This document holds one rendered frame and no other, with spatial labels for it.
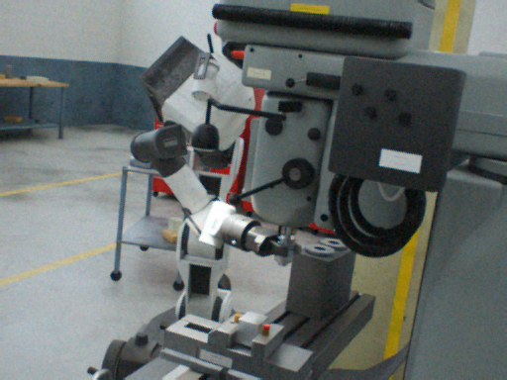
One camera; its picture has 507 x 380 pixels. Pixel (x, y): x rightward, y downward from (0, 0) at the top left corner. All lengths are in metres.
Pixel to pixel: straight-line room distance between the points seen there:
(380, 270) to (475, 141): 2.10
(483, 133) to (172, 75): 1.03
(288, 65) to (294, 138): 0.16
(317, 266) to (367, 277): 1.53
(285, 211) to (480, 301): 0.48
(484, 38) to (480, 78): 9.21
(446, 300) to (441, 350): 0.11
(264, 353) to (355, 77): 0.69
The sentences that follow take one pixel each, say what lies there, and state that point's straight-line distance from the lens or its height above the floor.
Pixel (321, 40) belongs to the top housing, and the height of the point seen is 1.75.
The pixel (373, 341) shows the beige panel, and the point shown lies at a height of 0.32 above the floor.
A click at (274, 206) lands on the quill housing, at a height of 1.36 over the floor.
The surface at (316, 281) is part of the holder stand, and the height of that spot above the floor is 1.08.
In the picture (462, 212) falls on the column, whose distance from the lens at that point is 1.35.
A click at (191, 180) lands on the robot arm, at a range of 2.00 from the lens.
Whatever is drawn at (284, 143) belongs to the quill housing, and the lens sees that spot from 1.51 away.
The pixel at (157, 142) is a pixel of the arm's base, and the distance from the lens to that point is 1.93.
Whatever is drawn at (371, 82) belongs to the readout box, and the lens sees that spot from 1.15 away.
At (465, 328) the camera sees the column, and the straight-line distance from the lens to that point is 1.38.
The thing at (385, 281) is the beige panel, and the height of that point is 0.66.
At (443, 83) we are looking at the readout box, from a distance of 1.13.
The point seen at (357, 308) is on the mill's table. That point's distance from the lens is 2.13.
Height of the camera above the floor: 1.71
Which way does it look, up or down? 12 degrees down
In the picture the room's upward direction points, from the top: 7 degrees clockwise
